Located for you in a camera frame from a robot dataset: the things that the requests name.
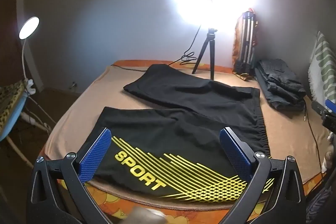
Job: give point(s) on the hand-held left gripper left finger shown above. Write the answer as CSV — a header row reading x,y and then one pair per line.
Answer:
x,y
95,158

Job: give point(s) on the light blue chair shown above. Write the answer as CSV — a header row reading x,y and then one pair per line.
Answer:
x,y
13,124

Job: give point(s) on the stack of dark folded clothes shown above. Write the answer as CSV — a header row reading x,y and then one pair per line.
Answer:
x,y
281,77

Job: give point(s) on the leopard print cloth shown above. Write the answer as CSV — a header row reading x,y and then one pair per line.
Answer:
x,y
10,100

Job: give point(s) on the black pants with yellow print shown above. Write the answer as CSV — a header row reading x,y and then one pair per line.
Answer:
x,y
183,108

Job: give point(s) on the white desk lamp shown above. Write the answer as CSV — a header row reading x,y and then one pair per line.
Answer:
x,y
29,27

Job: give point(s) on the wall socket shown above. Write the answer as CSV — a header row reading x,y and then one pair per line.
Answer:
x,y
73,85

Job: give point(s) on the small black tripod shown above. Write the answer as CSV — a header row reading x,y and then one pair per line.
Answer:
x,y
210,37

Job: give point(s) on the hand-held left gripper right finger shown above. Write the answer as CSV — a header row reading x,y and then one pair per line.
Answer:
x,y
233,155

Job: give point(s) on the beige bed blanket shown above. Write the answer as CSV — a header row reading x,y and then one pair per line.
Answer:
x,y
283,140

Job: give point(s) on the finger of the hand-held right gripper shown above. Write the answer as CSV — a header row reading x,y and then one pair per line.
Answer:
x,y
319,107

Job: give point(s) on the zebra striped clothing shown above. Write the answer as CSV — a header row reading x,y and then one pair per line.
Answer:
x,y
316,203

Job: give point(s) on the person's right hand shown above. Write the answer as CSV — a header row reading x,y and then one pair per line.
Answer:
x,y
328,159

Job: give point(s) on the blurred brown object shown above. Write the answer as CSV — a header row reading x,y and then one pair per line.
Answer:
x,y
147,216

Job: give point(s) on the folded silver tripod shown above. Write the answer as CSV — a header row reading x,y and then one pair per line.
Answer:
x,y
246,37

